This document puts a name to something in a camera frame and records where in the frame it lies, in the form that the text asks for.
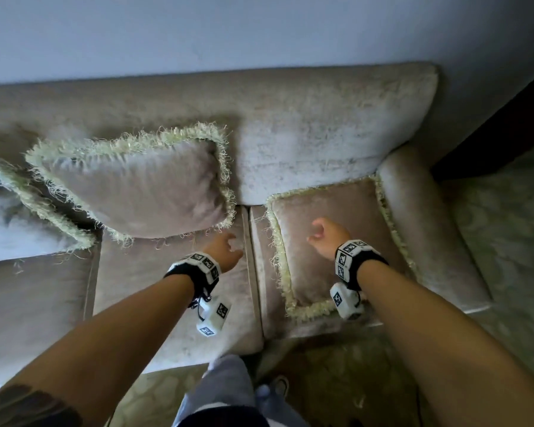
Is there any person's right hand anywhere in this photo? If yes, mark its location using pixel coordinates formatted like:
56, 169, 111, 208
307, 218, 353, 262

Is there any person's left hand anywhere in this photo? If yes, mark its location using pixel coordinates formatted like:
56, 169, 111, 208
202, 232, 245, 274

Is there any person's right forearm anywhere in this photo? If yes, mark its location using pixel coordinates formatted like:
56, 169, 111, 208
357, 260, 534, 427

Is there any person's left forearm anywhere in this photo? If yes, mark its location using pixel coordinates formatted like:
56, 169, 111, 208
0, 275, 196, 427

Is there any beige fringed throw cushion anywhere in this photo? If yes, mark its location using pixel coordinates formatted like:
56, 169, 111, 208
265, 174, 417, 321
0, 146, 97, 265
25, 122, 237, 248

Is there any black marker wristband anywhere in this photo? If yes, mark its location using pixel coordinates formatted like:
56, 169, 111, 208
164, 252, 222, 308
334, 239, 389, 292

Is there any beige velvet sofa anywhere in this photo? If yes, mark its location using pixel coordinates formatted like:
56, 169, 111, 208
0, 62, 493, 390

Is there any person's grey trouser leg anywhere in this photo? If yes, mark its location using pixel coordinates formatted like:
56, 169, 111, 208
173, 355, 257, 427
255, 384, 310, 427

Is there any pale shoe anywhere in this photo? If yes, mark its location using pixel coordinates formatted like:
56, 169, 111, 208
268, 375, 291, 398

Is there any person's dark top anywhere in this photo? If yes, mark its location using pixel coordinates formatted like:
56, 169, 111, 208
176, 405, 270, 427

